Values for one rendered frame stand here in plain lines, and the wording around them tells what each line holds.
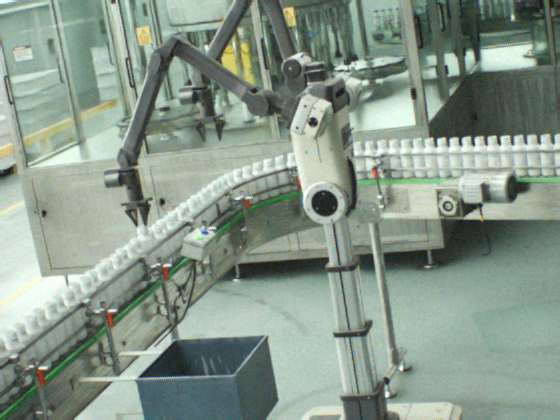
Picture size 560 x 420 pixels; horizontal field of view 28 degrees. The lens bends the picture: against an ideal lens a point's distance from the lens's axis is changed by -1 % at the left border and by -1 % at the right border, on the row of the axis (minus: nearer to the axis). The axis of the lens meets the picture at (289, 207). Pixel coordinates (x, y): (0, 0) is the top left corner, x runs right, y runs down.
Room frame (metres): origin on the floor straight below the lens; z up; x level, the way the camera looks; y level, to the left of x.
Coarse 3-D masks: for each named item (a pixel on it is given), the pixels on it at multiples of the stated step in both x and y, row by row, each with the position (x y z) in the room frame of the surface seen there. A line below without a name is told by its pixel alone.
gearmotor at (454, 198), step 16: (464, 176) 4.51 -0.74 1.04; (480, 176) 4.47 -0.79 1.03; (496, 176) 4.42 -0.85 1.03; (512, 176) 4.43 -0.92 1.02; (448, 192) 4.54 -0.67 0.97; (464, 192) 4.44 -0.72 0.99; (480, 192) 4.40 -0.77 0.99; (496, 192) 4.39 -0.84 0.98; (512, 192) 4.41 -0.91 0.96; (448, 208) 4.54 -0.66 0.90; (464, 208) 4.53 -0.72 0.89; (480, 208) 4.42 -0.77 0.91
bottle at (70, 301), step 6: (66, 288) 3.36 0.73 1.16; (72, 288) 3.35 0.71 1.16; (66, 294) 3.32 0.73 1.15; (72, 294) 3.33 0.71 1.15; (66, 300) 3.32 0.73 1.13; (72, 300) 3.32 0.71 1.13; (78, 300) 3.34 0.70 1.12; (72, 306) 3.31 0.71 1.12; (78, 312) 3.32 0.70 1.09; (72, 318) 3.31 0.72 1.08; (78, 318) 3.32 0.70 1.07; (78, 324) 3.32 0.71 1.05; (84, 330) 3.33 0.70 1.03; (78, 336) 3.31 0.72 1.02; (84, 336) 3.32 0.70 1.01
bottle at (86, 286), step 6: (84, 276) 3.47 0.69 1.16; (84, 282) 3.44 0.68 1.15; (90, 282) 3.45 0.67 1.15; (84, 288) 3.43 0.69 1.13; (90, 288) 3.44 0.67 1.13; (90, 294) 3.43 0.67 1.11; (96, 300) 3.44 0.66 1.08; (90, 306) 3.42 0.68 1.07; (96, 306) 3.43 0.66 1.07; (102, 318) 3.45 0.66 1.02; (102, 324) 3.45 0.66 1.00
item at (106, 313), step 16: (240, 192) 4.60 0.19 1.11; (192, 224) 4.19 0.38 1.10; (144, 256) 3.77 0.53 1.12; (160, 256) 3.76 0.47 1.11; (160, 272) 3.75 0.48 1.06; (112, 320) 3.33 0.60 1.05; (112, 352) 3.32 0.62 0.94; (16, 368) 2.91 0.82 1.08; (32, 368) 2.89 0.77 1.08; (48, 368) 2.89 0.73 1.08; (16, 384) 2.91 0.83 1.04; (48, 416) 2.90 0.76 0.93
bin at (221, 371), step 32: (128, 352) 3.33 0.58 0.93; (160, 352) 3.29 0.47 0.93; (192, 352) 3.31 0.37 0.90; (224, 352) 3.28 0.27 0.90; (256, 352) 3.12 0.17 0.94; (160, 384) 3.02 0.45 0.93; (192, 384) 2.98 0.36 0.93; (224, 384) 2.95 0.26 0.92; (256, 384) 3.08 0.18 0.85; (160, 416) 3.02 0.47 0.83; (192, 416) 2.99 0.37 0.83; (224, 416) 2.96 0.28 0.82; (256, 416) 3.04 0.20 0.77
